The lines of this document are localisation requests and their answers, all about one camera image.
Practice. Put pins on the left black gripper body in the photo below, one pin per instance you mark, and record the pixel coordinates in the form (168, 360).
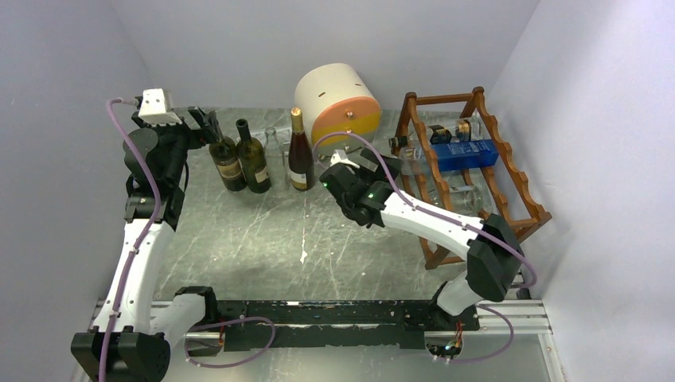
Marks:
(178, 138)

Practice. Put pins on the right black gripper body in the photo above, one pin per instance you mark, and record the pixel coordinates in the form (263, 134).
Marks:
(369, 177)

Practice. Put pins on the green wine bottle tan label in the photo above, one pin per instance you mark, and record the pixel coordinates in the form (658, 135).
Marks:
(225, 159)

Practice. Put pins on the dark green wine bottle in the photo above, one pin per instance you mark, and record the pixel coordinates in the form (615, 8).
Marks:
(252, 159)

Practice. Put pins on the gold-foil dark wine bottle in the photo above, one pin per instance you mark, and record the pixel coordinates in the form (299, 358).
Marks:
(300, 159)

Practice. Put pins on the clear square glass bottle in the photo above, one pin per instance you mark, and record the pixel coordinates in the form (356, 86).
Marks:
(274, 154)

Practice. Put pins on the blue glass bottle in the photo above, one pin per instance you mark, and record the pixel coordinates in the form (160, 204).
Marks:
(465, 155)

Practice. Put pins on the small clear black-cap bottle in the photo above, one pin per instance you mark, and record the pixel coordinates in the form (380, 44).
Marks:
(463, 130)

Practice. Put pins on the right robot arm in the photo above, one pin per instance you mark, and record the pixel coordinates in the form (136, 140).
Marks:
(489, 247)

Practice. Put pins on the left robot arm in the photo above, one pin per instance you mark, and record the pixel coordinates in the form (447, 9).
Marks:
(126, 342)

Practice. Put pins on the round cream drawer cabinet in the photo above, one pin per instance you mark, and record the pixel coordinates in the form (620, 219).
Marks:
(334, 102)

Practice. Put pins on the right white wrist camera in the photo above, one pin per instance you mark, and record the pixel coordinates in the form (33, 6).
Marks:
(341, 157)

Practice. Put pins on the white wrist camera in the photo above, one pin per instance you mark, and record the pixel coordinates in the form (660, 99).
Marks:
(341, 157)
(156, 108)

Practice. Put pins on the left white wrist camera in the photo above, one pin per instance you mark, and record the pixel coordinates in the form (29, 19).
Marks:
(156, 108)

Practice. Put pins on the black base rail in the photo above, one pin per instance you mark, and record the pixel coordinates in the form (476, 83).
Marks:
(285, 324)

